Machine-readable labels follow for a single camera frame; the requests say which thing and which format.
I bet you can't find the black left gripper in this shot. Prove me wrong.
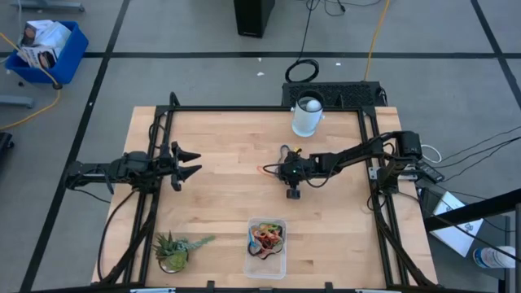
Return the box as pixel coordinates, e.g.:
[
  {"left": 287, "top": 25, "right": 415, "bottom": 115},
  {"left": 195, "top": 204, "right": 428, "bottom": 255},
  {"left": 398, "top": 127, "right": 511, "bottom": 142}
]
[{"left": 160, "top": 141, "right": 204, "bottom": 193}]

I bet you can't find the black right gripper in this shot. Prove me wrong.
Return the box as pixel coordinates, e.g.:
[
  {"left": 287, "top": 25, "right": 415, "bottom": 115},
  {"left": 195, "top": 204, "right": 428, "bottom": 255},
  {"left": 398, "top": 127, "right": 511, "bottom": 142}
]
[{"left": 278, "top": 149, "right": 319, "bottom": 201}]

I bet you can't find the clear plastic bin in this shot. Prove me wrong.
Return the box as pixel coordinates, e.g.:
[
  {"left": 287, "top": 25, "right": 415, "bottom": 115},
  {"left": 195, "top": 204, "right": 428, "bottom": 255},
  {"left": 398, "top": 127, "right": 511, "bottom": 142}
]
[{"left": 243, "top": 216, "right": 288, "bottom": 281}]

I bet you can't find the pale blue cylindrical cup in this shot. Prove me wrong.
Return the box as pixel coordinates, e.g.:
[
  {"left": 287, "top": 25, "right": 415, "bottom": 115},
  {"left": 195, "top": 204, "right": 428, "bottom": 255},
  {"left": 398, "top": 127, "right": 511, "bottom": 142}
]
[{"left": 290, "top": 89, "right": 326, "bottom": 138}]

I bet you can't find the potted succulent plant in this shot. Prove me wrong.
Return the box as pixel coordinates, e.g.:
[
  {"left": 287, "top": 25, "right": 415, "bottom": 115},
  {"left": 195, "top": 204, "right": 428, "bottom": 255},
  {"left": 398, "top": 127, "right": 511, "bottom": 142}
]
[{"left": 151, "top": 230, "right": 217, "bottom": 274}]

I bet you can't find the black power adapter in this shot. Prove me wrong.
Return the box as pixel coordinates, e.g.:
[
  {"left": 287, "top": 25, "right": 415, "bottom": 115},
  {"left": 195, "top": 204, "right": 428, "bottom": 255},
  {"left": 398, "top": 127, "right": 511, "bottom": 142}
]
[{"left": 417, "top": 160, "right": 445, "bottom": 183}]

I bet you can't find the blue plastic crate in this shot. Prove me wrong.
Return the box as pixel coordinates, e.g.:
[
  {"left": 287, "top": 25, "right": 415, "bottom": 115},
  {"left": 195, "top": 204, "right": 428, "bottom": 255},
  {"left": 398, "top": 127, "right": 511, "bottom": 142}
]
[{"left": 4, "top": 20, "right": 90, "bottom": 85}]

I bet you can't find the white flat box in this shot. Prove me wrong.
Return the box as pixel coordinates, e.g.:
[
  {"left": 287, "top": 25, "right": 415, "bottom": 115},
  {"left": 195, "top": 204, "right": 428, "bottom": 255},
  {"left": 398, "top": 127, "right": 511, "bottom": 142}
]
[{"left": 430, "top": 190, "right": 484, "bottom": 258}]

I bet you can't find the black tower box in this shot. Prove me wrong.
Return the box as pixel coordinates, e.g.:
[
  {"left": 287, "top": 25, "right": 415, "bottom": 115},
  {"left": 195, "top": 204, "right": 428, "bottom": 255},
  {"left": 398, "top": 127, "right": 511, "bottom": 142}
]
[{"left": 233, "top": 0, "right": 276, "bottom": 39}]

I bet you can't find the black metal bar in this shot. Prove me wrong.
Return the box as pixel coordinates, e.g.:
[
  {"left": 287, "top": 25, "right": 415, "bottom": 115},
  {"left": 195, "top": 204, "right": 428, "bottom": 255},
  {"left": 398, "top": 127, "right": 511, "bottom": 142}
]
[{"left": 422, "top": 188, "right": 521, "bottom": 232}]

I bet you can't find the gray metal floor foot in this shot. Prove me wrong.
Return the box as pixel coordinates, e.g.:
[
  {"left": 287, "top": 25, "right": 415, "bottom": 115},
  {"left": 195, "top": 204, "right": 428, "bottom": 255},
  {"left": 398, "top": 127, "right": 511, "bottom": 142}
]
[
  {"left": 0, "top": 94, "right": 37, "bottom": 110},
  {"left": 10, "top": 0, "right": 85, "bottom": 13}
]

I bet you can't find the white printed carton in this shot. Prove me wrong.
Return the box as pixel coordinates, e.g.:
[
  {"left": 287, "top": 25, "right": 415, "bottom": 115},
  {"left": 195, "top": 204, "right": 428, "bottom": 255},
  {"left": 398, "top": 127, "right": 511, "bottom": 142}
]
[
  {"left": 19, "top": 46, "right": 59, "bottom": 69},
  {"left": 20, "top": 19, "right": 56, "bottom": 46}
]

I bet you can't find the black equipment base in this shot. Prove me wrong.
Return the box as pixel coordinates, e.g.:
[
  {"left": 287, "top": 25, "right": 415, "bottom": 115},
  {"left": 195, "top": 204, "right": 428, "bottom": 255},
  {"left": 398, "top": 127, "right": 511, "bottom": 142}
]
[{"left": 0, "top": 131, "right": 16, "bottom": 168}]

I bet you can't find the white bottle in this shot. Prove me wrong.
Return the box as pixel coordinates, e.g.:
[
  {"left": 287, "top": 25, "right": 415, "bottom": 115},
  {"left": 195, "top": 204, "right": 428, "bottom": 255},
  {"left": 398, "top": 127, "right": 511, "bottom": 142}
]
[{"left": 472, "top": 245, "right": 517, "bottom": 269}]

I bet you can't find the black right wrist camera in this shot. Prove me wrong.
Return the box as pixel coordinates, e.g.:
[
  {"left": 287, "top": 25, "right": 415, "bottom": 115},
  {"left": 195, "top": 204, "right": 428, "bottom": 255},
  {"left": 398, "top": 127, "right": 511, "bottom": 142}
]
[{"left": 282, "top": 156, "right": 306, "bottom": 182}]

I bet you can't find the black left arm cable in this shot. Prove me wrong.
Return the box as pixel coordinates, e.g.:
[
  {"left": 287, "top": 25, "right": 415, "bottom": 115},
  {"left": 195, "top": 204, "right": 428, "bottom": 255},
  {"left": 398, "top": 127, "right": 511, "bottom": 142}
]
[{"left": 148, "top": 123, "right": 169, "bottom": 150}]

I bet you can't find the black coiled cable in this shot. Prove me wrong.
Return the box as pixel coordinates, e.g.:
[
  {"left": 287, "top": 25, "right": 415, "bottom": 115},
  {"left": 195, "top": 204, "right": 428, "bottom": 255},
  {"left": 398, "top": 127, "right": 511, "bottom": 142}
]
[{"left": 284, "top": 0, "right": 321, "bottom": 84}]

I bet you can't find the white cable loop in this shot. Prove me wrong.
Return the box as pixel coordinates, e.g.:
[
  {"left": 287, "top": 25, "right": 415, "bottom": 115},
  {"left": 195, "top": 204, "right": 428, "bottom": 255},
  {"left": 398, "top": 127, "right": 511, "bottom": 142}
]
[{"left": 421, "top": 143, "right": 443, "bottom": 164}]

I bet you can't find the yellow cable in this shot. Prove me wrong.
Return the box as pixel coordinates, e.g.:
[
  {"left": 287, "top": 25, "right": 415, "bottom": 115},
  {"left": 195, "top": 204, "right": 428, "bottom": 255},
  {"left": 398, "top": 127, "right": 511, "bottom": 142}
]
[
  {"left": 0, "top": 32, "right": 62, "bottom": 131},
  {"left": 363, "top": 0, "right": 392, "bottom": 81}
]

